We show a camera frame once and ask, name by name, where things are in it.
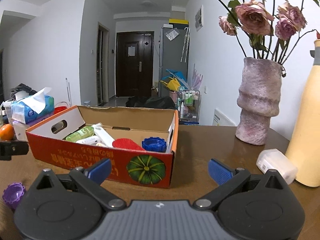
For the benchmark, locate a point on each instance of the red bucket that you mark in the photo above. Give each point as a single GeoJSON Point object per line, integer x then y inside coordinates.
{"type": "Point", "coordinates": [60, 108]}

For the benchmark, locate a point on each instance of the white pole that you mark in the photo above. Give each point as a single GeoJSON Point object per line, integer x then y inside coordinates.
{"type": "Point", "coordinates": [68, 92]}

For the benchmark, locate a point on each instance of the bunch of dried pink roses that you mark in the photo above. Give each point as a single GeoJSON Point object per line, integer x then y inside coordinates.
{"type": "Point", "coordinates": [252, 18]}

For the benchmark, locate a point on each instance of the red cardboard box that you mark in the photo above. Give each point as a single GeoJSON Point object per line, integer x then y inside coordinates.
{"type": "Point", "coordinates": [75, 160]}

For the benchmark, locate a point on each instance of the trolley with bottles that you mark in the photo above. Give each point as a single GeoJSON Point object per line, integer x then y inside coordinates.
{"type": "Point", "coordinates": [188, 102]}

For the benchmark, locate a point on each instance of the black bag on floor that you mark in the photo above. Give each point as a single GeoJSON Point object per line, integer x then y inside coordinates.
{"type": "Point", "coordinates": [150, 103]}

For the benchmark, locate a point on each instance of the white flat board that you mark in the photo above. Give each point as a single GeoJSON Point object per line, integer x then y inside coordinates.
{"type": "Point", "coordinates": [222, 118]}

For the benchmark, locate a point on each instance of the pink textured vase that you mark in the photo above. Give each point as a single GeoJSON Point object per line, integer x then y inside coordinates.
{"type": "Point", "coordinates": [260, 100]}

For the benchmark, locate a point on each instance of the orange fruit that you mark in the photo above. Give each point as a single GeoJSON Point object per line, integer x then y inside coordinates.
{"type": "Point", "coordinates": [6, 132]}

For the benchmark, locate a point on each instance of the green spray bottle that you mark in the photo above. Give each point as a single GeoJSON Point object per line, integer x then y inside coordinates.
{"type": "Point", "coordinates": [80, 134]}

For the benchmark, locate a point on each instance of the dark brown entrance door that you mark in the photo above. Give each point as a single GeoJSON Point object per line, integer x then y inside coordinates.
{"type": "Point", "coordinates": [135, 65]}

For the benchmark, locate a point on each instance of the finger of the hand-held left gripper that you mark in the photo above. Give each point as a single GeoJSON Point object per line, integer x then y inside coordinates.
{"type": "Point", "coordinates": [15, 148]}

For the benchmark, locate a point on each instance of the wall electric panel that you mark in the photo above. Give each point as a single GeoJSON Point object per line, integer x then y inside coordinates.
{"type": "Point", "coordinates": [199, 17]}

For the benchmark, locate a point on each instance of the yellow thermos jug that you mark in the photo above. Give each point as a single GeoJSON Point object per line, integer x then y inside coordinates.
{"type": "Point", "coordinates": [307, 130]}

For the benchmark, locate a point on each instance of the yellow bag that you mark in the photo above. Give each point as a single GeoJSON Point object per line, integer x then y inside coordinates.
{"type": "Point", "coordinates": [171, 85]}

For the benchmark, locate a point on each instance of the hanging folded umbrellas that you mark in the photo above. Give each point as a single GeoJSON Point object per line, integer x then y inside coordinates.
{"type": "Point", "coordinates": [185, 45]}

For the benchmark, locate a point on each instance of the small white plastic box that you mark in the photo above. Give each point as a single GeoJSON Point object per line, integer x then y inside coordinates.
{"type": "Point", "coordinates": [272, 161]}

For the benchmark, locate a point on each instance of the blue tissue box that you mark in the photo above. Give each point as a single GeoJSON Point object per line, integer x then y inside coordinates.
{"type": "Point", "coordinates": [27, 111]}

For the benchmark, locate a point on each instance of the blue bottle cap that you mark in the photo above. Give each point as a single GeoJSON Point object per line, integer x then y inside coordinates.
{"type": "Point", "coordinates": [153, 145]}

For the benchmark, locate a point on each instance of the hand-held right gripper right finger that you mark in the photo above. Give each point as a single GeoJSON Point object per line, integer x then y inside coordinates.
{"type": "Point", "coordinates": [220, 172]}

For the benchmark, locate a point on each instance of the clear plastic bag on refrigerator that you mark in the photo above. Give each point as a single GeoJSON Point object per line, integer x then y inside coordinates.
{"type": "Point", "coordinates": [172, 34]}

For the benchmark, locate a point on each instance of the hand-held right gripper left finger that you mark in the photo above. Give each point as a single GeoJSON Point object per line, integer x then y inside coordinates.
{"type": "Point", "coordinates": [100, 171]}

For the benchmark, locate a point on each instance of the interior side door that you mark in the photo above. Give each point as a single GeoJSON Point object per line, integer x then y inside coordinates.
{"type": "Point", "coordinates": [102, 65]}

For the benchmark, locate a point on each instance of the grey refrigerator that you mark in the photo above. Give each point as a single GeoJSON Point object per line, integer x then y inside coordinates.
{"type": "Point", "coordinates": [172, 60]}

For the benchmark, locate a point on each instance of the white and purple tissue pack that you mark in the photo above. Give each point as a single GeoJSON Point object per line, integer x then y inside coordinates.
{"type": "Point", "coordinates": [20, 130]}

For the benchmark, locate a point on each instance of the red and white lint brush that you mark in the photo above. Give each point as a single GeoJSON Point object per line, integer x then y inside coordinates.
{"type": "Point", "coordinates": [127, 143]}

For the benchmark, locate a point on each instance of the purple bottle cap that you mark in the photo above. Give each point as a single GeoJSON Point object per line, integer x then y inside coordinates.
{"type": "Point", "coordinates": [13, 195]}

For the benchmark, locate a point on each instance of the black crumpled bag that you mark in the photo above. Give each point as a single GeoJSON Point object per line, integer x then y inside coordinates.
{"type": "Point", "coordinates": [23, 90]}

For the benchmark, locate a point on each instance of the yellow and black box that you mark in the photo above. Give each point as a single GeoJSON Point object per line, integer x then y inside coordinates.
{"type": "Point", "coordinates": [178, 22]}

